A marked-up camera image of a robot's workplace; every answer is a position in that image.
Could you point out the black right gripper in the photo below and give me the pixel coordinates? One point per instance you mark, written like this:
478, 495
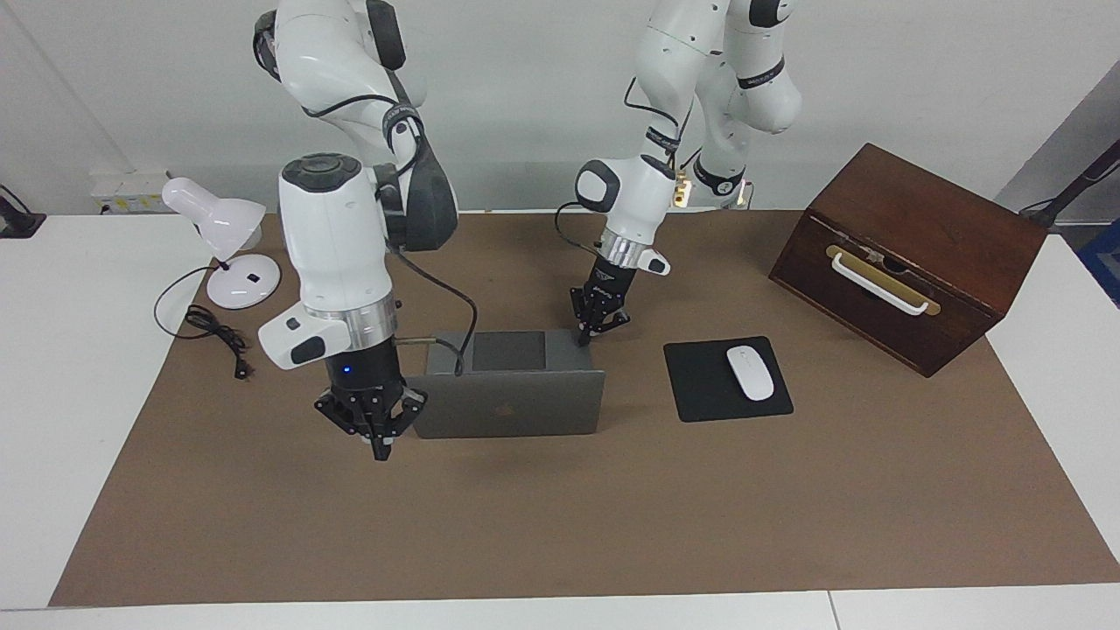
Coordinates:
367, 385

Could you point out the grey laptop with apple logo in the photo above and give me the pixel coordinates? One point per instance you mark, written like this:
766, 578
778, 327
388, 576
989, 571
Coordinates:
525, 402

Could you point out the white wall power strip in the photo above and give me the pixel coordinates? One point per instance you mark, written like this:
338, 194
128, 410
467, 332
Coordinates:
122, 188

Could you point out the black pole stand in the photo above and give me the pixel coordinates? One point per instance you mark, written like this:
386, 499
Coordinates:
1085, 179

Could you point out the white computer mouse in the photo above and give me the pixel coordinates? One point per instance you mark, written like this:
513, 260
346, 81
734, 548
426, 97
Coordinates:
751, 374

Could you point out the brown table mat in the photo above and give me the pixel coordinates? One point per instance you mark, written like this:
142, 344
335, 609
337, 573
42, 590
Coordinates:
525, 525

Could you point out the black mouse pad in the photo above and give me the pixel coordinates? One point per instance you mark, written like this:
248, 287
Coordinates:
700, 385

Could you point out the white desk lamp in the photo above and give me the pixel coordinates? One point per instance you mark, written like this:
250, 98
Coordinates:
219, 219

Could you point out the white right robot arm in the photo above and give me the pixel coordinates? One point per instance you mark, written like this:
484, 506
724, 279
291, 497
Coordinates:
332, 236

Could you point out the dark brown wooden box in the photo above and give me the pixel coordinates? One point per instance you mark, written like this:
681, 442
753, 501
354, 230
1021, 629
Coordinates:
945, 227

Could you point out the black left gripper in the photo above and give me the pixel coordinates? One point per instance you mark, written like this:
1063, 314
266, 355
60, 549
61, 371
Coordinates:
612, 284

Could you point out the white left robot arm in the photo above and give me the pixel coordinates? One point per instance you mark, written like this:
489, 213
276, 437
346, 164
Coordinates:
630, 201

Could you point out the black clamp mount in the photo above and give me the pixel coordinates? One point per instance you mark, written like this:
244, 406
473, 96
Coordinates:
17, 223

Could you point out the blue object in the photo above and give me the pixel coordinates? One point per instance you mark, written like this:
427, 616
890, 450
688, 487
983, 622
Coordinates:
1104, 258

